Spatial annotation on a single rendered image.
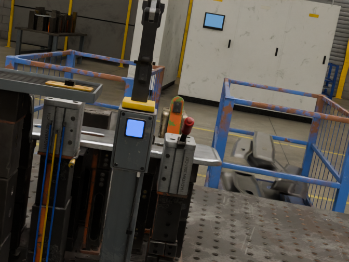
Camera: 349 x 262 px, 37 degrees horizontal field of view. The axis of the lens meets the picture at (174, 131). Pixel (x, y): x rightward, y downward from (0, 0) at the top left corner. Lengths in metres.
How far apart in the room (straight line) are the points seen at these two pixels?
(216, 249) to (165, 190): 0.44
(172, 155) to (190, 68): 7.98
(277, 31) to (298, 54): 0.52
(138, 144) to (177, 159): 0.19
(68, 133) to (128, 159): 0.21
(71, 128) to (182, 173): 0.26
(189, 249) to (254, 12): 7.75
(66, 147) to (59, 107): 0.09
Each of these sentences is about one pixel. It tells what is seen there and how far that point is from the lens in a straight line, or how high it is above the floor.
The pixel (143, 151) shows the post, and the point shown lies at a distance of 0.97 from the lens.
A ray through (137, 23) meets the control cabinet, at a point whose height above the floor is 1.17.
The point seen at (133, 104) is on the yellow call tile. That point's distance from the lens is 0.95.
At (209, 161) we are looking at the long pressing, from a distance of 1.26.
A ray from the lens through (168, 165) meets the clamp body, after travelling 1.14.
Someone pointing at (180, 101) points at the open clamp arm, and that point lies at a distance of 1.46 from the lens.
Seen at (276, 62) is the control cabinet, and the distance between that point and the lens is 9.11.
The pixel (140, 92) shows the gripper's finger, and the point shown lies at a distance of 0.97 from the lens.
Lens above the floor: 1.31
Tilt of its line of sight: 12 degrees down
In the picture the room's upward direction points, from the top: 10 degrees clockwise
